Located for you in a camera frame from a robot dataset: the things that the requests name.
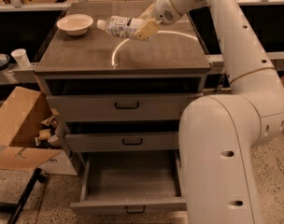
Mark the open cardboard box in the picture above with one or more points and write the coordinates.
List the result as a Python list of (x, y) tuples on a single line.
[(21, 123)]

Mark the grey open bottom drawer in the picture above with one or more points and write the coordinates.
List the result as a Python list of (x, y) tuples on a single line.
[(131, 182)]

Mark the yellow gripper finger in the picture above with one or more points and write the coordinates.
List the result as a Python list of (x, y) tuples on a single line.
[(148, 29), (147, 14)]

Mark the grey top drawer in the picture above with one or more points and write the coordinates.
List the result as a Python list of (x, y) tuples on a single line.
[(135, 107)]

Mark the white paper cup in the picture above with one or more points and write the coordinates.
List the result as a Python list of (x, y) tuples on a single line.
[(20, 56)]

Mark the grey drawer cabinet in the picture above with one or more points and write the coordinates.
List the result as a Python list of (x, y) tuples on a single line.
[(171, 62)]

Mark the black metal stand leg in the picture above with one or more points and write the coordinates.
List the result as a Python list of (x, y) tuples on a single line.
[(14, 209)]

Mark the clear plastic water bottle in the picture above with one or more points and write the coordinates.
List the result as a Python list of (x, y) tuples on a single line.
[(120, 27)]

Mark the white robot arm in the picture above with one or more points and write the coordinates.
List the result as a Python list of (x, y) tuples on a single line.
[(217, 132)]

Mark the white ceramic bowl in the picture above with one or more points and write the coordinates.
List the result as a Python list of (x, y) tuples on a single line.
[(75, 24)]

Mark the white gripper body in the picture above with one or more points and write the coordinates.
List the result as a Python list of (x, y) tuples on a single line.
[(162, 10)]

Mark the dark round plate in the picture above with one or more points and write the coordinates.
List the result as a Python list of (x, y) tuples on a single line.
[(4, 61)]

